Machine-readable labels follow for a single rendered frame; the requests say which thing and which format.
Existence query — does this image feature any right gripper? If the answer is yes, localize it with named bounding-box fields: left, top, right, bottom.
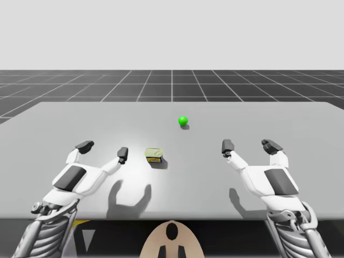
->
left=221, top=139, right=303, bottom=213

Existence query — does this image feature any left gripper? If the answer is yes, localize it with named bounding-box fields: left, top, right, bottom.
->
left=42, top=140, right=129, bottom=204

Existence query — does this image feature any green and blue rectangular can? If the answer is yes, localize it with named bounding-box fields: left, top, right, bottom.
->
left=144, top=147, right=164, bottom=164

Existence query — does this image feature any tan robot part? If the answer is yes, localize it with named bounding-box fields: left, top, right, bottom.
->
left=139, top=220, right=205, bottom=258

